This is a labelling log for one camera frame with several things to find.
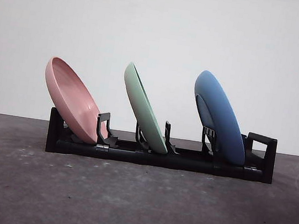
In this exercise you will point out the green plate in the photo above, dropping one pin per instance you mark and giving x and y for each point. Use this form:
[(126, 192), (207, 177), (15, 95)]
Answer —
[(142, 102)]

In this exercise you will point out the blue plate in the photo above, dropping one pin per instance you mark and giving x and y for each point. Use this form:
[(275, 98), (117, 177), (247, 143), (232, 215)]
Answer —
[(222, 105)]

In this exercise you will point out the pink plate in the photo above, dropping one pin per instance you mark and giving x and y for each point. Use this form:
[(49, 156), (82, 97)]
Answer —
[(71, 92)]

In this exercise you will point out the black plastic dish rack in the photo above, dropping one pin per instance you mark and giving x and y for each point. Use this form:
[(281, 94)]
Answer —
[(181, 164)]

